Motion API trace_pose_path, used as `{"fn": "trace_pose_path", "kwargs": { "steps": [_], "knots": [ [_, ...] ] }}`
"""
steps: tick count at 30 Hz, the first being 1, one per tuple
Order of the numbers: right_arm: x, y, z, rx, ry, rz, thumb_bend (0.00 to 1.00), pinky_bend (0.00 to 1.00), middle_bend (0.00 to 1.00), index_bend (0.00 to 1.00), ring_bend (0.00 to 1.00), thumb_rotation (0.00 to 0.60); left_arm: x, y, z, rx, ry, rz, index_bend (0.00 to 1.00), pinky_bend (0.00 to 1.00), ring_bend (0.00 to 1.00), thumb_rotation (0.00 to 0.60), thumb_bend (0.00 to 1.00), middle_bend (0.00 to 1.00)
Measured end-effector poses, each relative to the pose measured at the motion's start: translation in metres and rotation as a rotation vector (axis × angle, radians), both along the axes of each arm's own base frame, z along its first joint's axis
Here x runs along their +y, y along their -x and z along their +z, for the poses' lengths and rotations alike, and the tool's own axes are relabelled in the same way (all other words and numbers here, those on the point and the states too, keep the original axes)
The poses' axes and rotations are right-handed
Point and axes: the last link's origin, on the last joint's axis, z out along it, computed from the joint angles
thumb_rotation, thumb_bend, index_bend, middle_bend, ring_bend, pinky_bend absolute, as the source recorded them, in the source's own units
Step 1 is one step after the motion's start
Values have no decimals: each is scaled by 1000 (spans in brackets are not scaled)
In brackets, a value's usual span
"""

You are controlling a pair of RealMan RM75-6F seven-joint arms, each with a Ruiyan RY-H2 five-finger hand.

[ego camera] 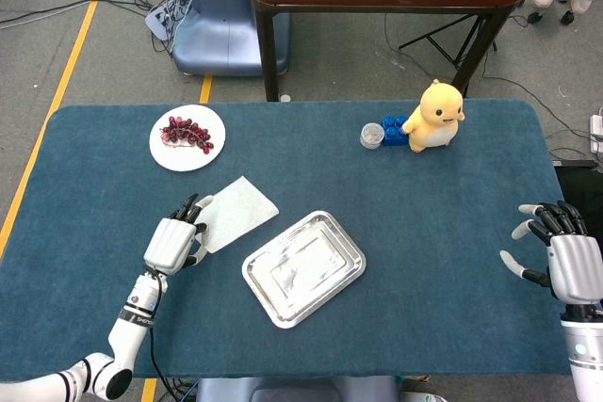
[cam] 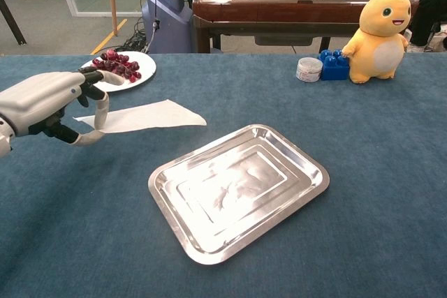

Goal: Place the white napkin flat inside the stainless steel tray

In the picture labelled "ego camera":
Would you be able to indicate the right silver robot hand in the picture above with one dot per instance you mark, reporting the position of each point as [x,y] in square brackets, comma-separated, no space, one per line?
[577,270]

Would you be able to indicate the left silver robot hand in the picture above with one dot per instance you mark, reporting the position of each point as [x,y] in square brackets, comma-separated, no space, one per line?
[167,246]

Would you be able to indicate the white paper sheet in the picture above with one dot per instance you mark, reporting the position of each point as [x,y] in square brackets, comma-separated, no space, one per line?
[240,213]

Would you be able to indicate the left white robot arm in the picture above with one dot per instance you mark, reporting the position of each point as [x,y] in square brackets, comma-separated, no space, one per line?
[127,336]

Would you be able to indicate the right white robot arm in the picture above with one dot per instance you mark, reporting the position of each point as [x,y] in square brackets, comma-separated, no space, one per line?
[586,359]

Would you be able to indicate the white round plate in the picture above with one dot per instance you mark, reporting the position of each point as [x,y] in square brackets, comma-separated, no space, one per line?
[186,159]

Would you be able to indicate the black bag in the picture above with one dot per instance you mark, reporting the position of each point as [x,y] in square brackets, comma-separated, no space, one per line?
[584,185]

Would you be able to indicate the red grape bunch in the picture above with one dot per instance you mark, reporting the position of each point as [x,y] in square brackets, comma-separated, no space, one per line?
[186,133]

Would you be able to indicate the white power strip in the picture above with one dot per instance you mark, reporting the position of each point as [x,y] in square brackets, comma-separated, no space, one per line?
[597,133]

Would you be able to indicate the stainless steel tray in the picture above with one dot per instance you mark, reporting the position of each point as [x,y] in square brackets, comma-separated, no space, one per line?
[304,270]

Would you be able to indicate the blue table cloth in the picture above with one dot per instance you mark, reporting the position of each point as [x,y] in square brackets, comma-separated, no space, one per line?
[424,232]

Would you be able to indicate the small white floor cap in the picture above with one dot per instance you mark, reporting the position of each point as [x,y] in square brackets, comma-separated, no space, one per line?
[285,98]

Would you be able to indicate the grey blue robot torso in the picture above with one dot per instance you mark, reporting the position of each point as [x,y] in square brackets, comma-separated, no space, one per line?
[292,390]

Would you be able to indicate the yellow plush toy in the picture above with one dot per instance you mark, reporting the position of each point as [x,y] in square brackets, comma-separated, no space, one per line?
[435,126]

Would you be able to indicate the blue machine base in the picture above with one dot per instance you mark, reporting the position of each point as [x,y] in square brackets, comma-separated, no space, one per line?
[221,35]

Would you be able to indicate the grey power strip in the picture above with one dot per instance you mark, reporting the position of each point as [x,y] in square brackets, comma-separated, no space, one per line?
[162,18]

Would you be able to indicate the blue building block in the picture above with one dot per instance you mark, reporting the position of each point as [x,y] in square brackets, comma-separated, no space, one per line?
[392,131]

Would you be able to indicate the small clear round jar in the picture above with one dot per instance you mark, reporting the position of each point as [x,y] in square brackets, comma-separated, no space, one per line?
[371,135]

